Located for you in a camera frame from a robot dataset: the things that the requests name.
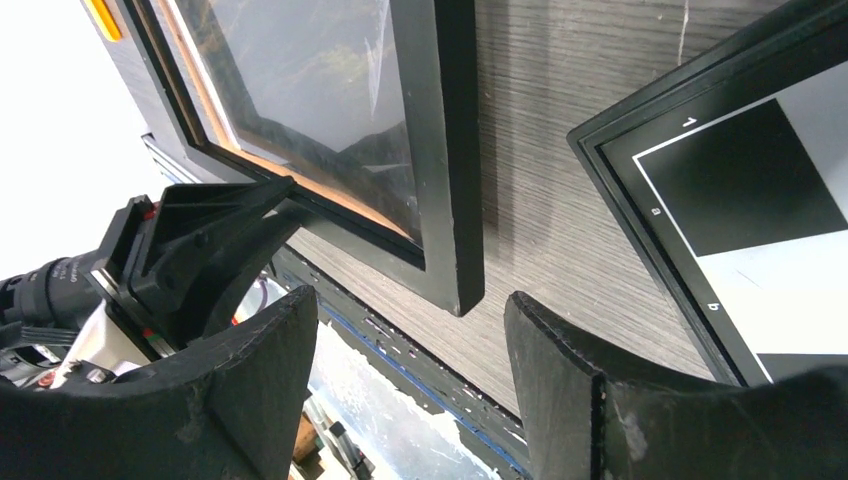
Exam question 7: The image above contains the black picture frame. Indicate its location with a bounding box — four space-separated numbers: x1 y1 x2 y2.
119 1 485 316

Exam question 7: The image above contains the orange handled screwdriver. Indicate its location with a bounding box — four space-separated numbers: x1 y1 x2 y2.
83 0 123 43

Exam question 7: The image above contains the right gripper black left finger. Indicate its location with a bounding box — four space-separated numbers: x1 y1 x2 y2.
1 286 318 479

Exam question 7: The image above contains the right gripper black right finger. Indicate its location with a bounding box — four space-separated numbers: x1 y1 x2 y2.
504 291 847 479

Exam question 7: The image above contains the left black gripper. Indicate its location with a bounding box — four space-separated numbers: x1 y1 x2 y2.
1 177 299 361

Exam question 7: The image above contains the brown fibreboard backing board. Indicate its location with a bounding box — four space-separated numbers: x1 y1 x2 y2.
155 0 415 241

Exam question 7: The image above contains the black white checkerboard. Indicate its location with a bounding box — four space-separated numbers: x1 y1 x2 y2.
568 1 847 386

